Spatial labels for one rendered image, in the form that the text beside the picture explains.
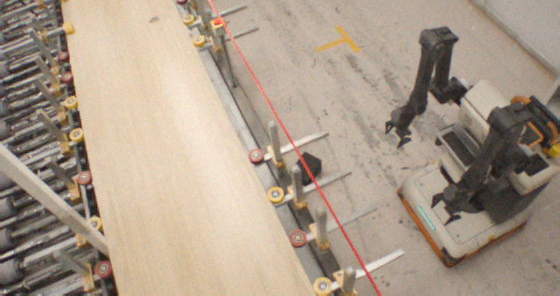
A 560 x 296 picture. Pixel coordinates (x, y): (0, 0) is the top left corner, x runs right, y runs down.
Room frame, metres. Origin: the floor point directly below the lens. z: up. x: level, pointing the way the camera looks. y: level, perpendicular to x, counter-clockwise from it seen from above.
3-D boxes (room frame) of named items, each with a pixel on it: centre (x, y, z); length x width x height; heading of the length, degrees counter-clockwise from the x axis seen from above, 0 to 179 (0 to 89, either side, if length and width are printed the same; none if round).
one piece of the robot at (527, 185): (1.11, -1.21, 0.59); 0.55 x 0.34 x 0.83; 17
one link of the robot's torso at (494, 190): (0.97, -0.98, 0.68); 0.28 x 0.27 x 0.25; 17
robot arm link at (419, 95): (1.15, -0.62, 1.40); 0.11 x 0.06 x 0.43; 17
